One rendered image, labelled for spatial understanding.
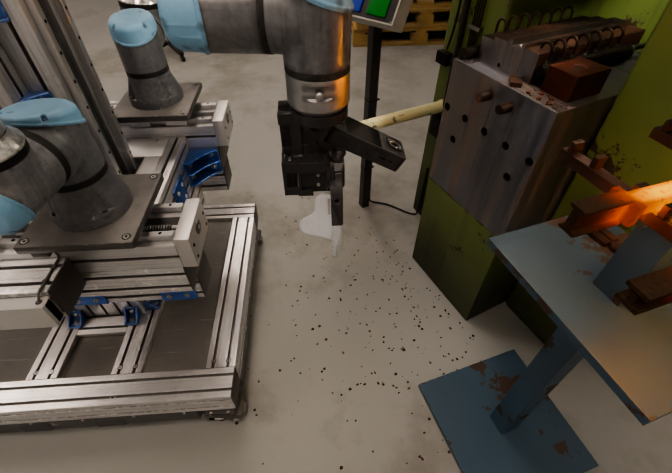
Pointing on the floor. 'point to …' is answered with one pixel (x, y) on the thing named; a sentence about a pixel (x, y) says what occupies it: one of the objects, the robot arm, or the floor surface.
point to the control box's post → (370, 103)
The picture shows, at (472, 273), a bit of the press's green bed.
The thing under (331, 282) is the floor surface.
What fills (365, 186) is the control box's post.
